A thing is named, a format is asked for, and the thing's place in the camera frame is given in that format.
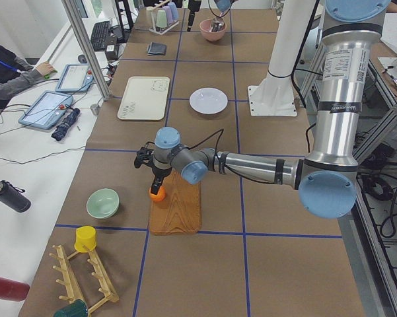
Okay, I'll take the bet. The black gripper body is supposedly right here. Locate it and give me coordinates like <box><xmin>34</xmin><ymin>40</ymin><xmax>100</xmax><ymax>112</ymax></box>
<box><xmin>152</xmin><ymin>166</ymin><xmax>172</xmax><ymax>180</ymax></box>
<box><xmin>188</xmin><ymin>0</ymin><xmax>201</xmax><ymax>13</ymax></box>

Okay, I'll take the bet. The orange fruit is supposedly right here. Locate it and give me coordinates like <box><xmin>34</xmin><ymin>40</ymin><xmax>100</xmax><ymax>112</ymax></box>
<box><xmin>149</xmin><ymin>186</ymin><xmax>166</xmax><ymax>202</ymax></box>

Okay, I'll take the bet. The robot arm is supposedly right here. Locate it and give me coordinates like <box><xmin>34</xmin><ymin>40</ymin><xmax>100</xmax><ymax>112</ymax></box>
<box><xmin>186</xmin><ymin>0</ymin><xmax>235</xmax><ymax>32</ymax></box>
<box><xmin>149</xmin><ymin>1</ymin><xmax>388</xmax><ymax>219</ymax></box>

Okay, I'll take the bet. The cream bear tray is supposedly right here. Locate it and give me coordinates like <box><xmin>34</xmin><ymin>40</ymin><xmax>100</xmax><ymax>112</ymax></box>
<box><xmin>117</xmin><ymin>76</ymin><xmax>170</xmax><ymax>121</ymax></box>

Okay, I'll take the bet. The blue plastic cup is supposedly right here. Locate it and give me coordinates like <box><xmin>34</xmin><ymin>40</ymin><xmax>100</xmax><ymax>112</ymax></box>
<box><xmin>168</xmin><ymin>2</ymin><xmax>178</xmax><ymax>20</ymax></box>

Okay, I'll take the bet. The purple plastic cup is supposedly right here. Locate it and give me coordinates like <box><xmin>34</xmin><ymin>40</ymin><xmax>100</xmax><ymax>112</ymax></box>
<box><xmin>162</xmin><ymin>5</ymin><xmax>173</xmax><ymax>24</ymax></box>

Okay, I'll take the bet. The pink bowl with ice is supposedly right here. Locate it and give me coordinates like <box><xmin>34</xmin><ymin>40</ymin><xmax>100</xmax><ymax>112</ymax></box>
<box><xmin>199</xmin><ymin>18</ymin><xmax>227</xmax><ymax>42</ymax></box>

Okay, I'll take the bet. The metal scoop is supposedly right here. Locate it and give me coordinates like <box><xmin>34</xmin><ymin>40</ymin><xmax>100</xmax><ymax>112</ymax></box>
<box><xmin>210</xmin><ymin>17</ymin><xmax>225</xmax><ymax>32</ymax></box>

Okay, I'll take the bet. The green plastic cup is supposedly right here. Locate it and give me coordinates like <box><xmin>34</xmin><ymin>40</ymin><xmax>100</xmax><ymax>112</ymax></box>
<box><xmin>156</xmin><ymin>9</ymin><xmax>168</xmax><ymax>29</ymax></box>

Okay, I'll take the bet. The wooden cutting board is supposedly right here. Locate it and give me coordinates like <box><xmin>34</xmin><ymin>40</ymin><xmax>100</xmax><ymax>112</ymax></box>
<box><xmin>149</xmin><ymin>171</ymin><xmax>201</xmax><ymax>236</ymax></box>

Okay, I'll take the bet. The folded grey cloth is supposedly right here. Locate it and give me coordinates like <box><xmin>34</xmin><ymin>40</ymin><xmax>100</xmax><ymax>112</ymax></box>
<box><xmin>147</xmin><ymin>42</ymin><xmax>167</xmax><ymax>55</ymax></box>

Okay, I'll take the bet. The light green bowl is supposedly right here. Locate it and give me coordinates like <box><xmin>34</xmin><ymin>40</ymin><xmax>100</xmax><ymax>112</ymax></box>
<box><xmin>86</xmin><ymin>188</ymin><xmax>120</xmax><ymax>219</ymax></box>

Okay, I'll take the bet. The yellow plastic cup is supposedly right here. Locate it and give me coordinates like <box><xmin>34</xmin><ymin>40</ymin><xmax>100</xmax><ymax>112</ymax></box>
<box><xmin>74</xmin><ymin>226</ymin><xmax>97</xmax><ymax>253</ymax></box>

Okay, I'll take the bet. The white plate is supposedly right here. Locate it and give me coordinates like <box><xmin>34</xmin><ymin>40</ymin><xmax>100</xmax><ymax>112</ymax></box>
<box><xmin>189</xmin><ymin>87</ymin><xmax>228</xmax><ymax>115</ymax></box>

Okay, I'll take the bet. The black keyboard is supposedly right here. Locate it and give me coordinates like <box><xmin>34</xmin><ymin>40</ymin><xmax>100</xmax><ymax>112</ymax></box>
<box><xmin>90</xmin><ymin>20</ymin><xmax>111</xmax><ymax>52</ymax></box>

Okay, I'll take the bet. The folded navy umbrella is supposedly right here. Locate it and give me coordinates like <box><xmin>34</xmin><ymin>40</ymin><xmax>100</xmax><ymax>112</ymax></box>
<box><xmin>52</xmin><ymin>108</ymin><xmax>81</xmax><ymax>141</ymax></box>

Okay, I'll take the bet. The computer mouse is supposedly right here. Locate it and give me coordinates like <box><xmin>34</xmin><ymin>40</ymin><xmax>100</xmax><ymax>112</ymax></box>
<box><xmin>78</xmin><ymin>54</ymin><xmax>87</xmax><ymax>63</ymax></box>

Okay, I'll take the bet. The far teach pendant tablet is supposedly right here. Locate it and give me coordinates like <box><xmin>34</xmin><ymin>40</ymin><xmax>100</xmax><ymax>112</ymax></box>
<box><xmin>55</xmin><ymin>63</ymin><xmax>93</xmax><ymax>93</ymax></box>

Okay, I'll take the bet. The teach pendant tablet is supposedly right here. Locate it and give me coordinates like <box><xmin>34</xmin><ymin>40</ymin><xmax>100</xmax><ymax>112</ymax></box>
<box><xmin>55</xmin><ymin>63</ymin><xmax>93</xmax><ymax>93</ymax></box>
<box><xmin>18</xmin><ymin>90</ymin><xmax>73</xmax><ymax>130</ymax></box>

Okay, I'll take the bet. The near teach pendant tablet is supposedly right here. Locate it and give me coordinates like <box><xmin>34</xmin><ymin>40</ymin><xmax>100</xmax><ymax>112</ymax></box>
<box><xmin>18</xmin><ymin>90</ymin><xmax>73</xmax><ymax>130</ymax></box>

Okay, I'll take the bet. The wooden mug rack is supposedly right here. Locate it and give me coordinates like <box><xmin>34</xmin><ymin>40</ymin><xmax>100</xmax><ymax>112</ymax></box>
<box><xmin>49</xmin><ymin>244</ymin><xmax>120</xmax><ymax>316</ymax></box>

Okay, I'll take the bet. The black water bottle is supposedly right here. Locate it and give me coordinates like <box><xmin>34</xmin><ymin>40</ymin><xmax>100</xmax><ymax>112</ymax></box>
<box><xmin>0</xmin><ymin>180</ymin><xmax>31</xmax><ymax>213</ymax></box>

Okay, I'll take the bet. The dark green cup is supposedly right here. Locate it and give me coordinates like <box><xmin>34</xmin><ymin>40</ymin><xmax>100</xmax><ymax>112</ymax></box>
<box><xmin>53</xmin><ymin>299</ymin><xmax>89</xmax><ymax>317</ymax></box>

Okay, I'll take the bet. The seated person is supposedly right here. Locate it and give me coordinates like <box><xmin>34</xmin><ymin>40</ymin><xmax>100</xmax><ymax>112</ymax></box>
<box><xmin>0</xmin><ymin>45</ymin><xmax>56</xmax><ymax>110</ymax></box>

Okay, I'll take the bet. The red bottle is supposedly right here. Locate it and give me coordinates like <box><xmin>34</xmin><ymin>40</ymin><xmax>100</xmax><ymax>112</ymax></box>
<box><xmin>0</xmin><ymin>277</ymin><xmax>30</xmax><ymax>302</ymax></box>

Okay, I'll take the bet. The white wire cup rack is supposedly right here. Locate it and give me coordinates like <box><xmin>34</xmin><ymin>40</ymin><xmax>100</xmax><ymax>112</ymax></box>
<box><xmin>146</xmin><ymin>0</ymin><xmax>179</xmax><ymax>35</ymax></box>

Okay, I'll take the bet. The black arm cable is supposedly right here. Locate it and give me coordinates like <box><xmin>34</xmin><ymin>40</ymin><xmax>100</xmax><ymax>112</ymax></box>
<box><xmin>145</xmin><ymin>128</ymin><xmax>278</xmax><ymax>184</ymax></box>

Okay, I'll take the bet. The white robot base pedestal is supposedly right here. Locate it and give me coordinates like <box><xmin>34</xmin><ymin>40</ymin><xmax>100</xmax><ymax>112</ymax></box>
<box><xmin>248</xmin><ymin>0</ymin><xmax>318</xmax><ymax>117</ymax></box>

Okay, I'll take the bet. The aluminium frame post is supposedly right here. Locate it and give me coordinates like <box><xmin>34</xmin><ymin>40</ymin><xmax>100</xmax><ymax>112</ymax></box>
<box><xmin>61</xmin><ymin>0</ymin><xmax>110</xmax><ymax>101</ymax></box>

